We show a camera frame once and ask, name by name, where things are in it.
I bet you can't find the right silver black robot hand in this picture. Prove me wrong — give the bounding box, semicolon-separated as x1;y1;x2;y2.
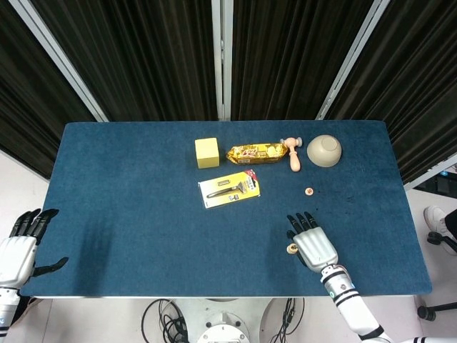
286;212;339;274

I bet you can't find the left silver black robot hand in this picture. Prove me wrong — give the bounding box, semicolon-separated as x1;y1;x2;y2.
0;208;69;287

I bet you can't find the wooden toy hammer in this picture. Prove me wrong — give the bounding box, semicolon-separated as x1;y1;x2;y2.
279;136;303;173

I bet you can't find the beige upturned bowl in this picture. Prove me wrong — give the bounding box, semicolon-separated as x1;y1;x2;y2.
306;134;343;168

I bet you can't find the razor in blister pack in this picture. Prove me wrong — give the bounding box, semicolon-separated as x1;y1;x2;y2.
197;169;263;210

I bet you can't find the white robot torso base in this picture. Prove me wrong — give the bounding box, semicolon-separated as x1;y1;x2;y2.
171;297;286;343

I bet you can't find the gold snack package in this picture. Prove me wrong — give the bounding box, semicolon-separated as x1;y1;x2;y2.
226;142;289;165

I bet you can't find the black chair base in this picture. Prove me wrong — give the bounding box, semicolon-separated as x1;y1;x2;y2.
427;231;457;257

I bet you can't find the white sneaker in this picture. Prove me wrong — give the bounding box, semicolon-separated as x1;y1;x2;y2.
423;205;448;234

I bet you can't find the black stand foot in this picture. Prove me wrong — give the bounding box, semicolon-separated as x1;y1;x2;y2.
417;302;457;322

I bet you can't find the blue velvet table cover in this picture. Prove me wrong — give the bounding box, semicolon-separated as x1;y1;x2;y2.
20;120;433;298

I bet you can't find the black trouser leg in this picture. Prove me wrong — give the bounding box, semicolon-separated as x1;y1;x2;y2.
443;209;457;233

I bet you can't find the yellow cube block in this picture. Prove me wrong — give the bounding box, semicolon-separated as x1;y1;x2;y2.
194;136;221;169

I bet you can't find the dark pleated curtain panel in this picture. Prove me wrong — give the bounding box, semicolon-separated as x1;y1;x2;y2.
30;0;219;122
231;0;376;121
326;0;457;185
0;0;99;179

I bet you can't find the black cable bundle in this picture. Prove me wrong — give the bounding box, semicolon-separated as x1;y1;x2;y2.
269;297;306;343
141;298;190;343

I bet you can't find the white divider frame post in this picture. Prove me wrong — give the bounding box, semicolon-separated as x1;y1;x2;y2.
315;0;391;121
211;0;233;121
403;152;457;191
7;0;109;123

